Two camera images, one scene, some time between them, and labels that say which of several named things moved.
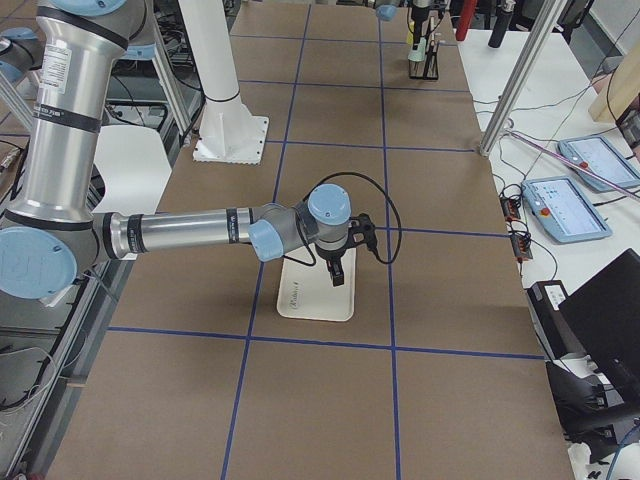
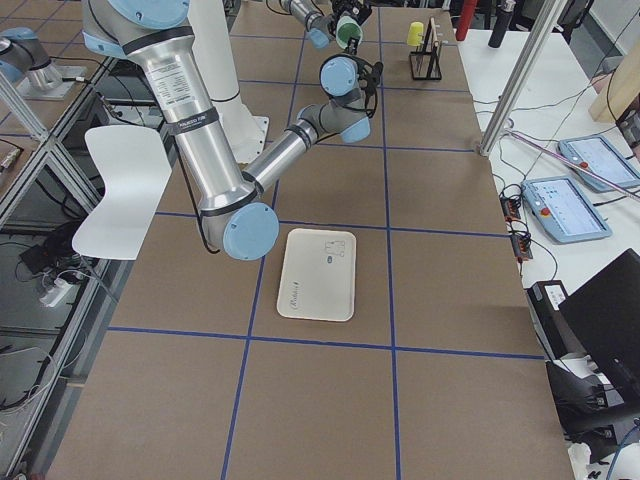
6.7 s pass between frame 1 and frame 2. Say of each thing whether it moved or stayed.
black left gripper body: moved
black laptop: stayed
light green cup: moved
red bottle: stayed
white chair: stayed
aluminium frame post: stayed
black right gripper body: moved
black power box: stayed
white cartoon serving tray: stayed
